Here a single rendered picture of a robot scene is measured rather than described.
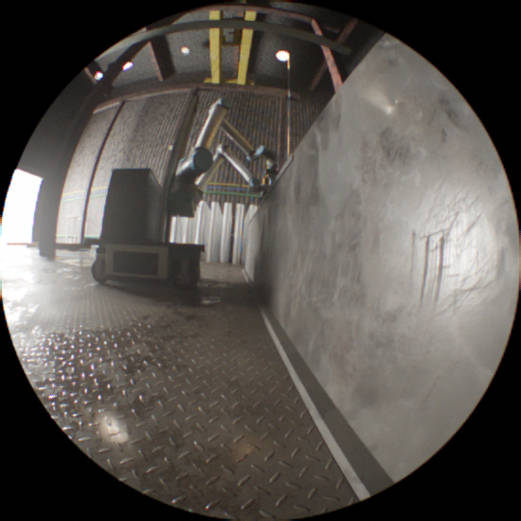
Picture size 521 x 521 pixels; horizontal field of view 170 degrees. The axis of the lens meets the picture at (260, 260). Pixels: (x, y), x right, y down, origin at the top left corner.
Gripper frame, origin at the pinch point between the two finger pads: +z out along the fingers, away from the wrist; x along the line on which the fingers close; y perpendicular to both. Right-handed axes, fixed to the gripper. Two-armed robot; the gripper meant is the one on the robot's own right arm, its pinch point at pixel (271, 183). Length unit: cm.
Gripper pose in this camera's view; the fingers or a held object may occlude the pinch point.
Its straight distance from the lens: 163.8
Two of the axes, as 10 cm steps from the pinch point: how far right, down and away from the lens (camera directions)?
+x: -9.7, -0.6, -2.4
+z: -0.8, 10.0, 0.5
